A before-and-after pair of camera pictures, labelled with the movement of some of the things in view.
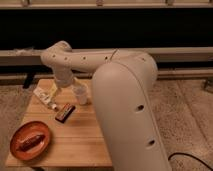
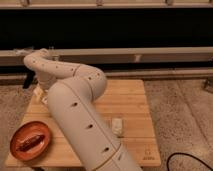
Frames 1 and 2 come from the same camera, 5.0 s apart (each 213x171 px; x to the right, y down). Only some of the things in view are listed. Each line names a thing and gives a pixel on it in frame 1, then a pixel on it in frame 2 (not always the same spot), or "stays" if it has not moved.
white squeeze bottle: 44,96 stays
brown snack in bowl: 30,143 stays
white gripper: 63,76 -> 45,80
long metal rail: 165,56 stays
